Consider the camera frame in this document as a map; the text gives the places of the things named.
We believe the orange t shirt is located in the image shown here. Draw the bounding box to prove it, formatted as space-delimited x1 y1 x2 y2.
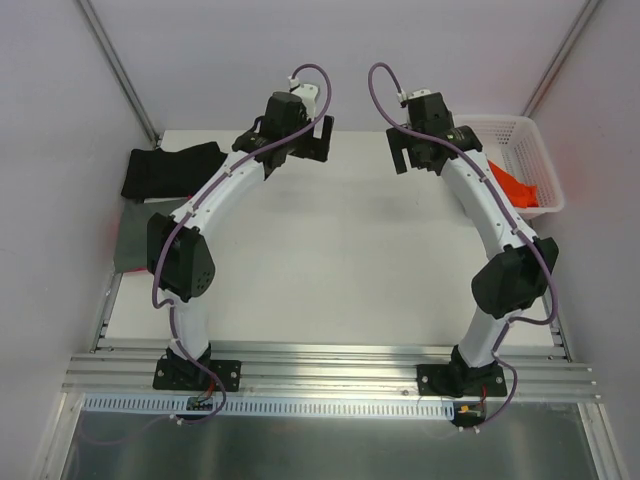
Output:
488 161 539 209

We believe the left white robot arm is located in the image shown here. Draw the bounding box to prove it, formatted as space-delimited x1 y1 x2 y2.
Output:
147 84 334 388

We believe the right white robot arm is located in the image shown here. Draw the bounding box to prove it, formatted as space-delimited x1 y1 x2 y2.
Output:
387 90 559 395

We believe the white plastic basket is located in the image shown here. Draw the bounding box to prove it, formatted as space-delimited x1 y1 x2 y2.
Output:
454 114 565 220

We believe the black folded t shirt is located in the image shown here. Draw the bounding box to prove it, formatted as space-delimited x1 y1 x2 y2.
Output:
121 142 227 202

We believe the grey folded t shirt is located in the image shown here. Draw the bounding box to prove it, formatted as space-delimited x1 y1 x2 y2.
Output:
113 198 187 273

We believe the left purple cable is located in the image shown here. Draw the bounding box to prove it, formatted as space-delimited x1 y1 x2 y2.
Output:
79 63 334 445

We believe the purple cable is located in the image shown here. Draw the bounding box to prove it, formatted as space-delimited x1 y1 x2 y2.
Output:
368 61 561 435
79 63 334 445

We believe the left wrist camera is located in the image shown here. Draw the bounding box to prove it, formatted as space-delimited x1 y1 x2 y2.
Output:
288 76 320 120

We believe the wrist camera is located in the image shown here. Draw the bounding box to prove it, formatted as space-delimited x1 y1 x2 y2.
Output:
288 76 320 120
396 88 432 105

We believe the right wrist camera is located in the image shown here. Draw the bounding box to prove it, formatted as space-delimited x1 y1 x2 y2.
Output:
396 88 432 105

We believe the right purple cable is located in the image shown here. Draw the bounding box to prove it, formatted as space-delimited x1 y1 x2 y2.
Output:
368 61 561 435

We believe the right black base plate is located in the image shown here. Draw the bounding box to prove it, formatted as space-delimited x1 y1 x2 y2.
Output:
416 362 507 398

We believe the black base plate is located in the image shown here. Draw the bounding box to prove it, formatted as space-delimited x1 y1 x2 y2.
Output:
416 362 507 398
152 357 242 392

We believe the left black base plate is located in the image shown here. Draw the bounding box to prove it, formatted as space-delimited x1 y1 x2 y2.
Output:
152 357 242 392

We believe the aluminium mounting rail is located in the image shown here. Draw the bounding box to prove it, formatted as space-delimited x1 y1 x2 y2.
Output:
62 274 602 403

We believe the white slotted cable duct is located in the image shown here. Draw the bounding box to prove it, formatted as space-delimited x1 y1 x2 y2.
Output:
83 394 454 421

